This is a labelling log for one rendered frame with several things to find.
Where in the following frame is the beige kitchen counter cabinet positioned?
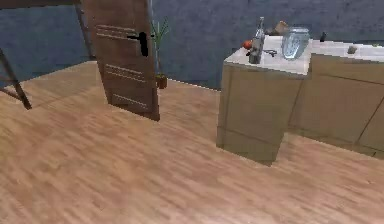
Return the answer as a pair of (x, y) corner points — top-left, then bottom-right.
(215, 35), (384, 167)

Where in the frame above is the brown wooden room door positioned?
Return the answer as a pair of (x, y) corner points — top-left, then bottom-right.
(81, 0), (161, 122)

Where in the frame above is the brown bread loaf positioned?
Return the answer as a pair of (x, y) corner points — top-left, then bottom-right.
(265, 20), (290, 37)

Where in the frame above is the clear glass vase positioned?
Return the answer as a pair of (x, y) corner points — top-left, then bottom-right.
(281, 26), (311, 61)

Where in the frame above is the grey glass bottle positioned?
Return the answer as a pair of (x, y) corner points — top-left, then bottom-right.
(248, 16), (266, 65)

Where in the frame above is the black door handle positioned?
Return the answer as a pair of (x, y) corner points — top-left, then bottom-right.
(126, 31), (150, 58)

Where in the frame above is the dark brown wooden table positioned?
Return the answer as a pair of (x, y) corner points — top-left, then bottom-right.
(0, 0), (98, 111)

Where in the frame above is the green potted house plant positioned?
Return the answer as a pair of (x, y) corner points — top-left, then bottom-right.
(150, 17), (171, 90)

